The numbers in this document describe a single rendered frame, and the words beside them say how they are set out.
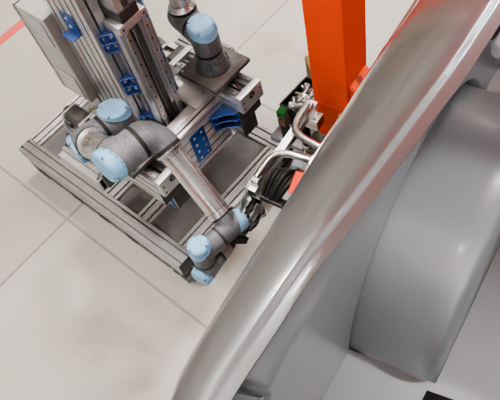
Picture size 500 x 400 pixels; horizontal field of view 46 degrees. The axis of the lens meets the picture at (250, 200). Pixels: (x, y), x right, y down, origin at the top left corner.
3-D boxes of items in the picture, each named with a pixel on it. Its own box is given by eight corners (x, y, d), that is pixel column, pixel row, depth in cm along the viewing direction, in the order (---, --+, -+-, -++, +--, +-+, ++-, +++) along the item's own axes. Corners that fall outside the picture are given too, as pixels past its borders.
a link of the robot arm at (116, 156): (110, 139, 228) (157, 159, 181) (79, 163, 225) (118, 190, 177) (91, 113, 223) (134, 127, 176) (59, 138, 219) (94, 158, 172)
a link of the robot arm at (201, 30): (204, 63, 239) (195, 37, 227) (186, 46, 246) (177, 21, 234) (228, 47, 241) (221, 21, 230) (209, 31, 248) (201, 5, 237)
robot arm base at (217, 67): (189, 70, 252) (182, 52, 244) (212, 47, 257) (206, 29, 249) (214, 83, 245) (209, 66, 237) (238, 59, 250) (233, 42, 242)
